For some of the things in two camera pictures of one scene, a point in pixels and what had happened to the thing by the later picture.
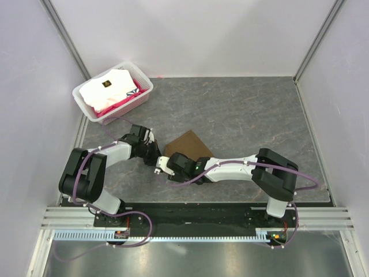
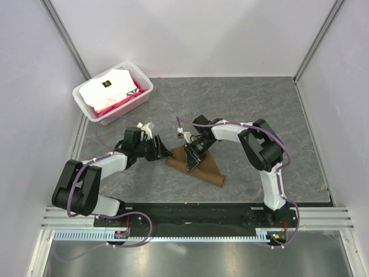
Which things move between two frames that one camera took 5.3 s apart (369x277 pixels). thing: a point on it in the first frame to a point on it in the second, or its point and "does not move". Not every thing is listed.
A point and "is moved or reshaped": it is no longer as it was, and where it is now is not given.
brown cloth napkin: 188,145 is moved or reshaped
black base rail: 195,217 does not move
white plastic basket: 113,93 does not move
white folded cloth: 107,89 does not move
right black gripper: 176,178 to 193,157
